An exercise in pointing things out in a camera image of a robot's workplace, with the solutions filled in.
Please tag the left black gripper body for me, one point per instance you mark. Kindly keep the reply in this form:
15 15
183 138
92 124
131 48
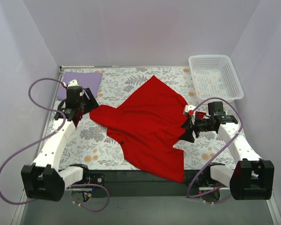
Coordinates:
85 103

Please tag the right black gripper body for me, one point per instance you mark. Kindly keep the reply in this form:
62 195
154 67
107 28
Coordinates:
193 126

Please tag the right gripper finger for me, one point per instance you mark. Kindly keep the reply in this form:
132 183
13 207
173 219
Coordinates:
187 124
187 136

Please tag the red t shirt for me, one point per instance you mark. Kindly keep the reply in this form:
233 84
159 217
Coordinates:
147 126

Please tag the white plastic basket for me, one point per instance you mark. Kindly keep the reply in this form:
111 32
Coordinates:
215 76

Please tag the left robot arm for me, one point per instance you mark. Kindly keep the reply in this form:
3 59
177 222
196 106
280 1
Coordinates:
43 179

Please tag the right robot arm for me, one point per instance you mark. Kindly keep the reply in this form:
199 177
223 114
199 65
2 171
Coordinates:
252 178

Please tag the folded purple t shirt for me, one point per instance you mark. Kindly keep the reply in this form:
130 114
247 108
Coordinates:
86 80

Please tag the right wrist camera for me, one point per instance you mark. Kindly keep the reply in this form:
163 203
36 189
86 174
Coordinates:
189 110

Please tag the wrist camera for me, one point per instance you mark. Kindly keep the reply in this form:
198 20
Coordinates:
72 83
189 110

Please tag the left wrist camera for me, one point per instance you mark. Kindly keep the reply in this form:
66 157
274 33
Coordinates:
72 83

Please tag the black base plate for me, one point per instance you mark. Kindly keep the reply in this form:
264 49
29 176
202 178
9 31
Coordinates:
131 183

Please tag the aluminium frame rail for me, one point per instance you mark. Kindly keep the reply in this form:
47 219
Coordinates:
19 211

